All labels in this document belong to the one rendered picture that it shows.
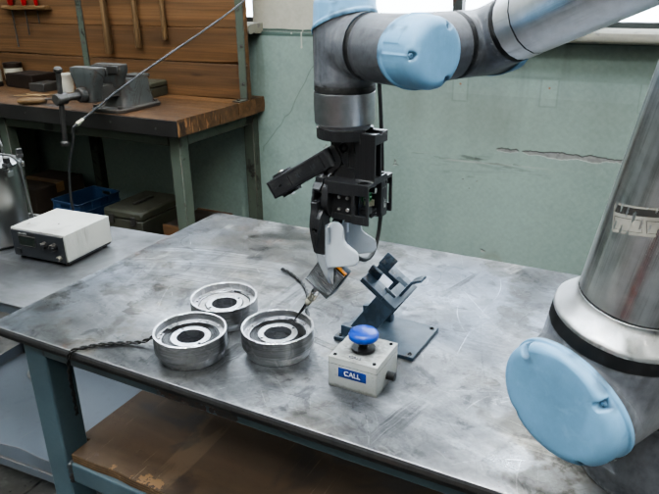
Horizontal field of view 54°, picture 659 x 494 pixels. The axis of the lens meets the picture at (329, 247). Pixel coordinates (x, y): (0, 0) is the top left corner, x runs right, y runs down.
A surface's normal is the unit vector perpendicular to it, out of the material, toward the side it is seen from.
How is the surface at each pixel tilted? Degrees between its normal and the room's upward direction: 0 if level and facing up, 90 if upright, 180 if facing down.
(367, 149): 90
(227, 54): 90
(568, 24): 132
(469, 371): 0
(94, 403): 0
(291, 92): 90
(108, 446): 0
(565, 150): 90
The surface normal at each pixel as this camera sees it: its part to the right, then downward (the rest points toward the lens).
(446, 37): 0.58, 0.29
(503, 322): -0.01, -0.92
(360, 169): -0.50, 0.33
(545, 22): -0.67, 0.58
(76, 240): 0.92, 0.14
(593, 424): -0.82, 0.34
